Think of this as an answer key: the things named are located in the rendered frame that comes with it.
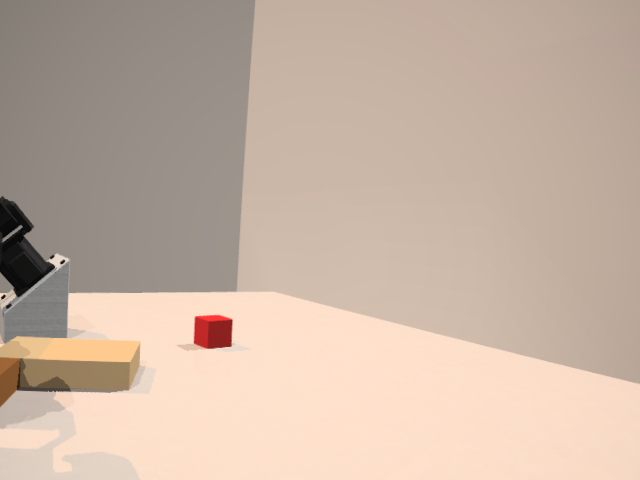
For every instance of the red cube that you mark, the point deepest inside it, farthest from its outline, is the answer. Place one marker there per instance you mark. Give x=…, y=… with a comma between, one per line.
x=213, y=331

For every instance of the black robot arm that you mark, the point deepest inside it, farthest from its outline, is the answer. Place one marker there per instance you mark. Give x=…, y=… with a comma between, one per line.
x=21, y=265

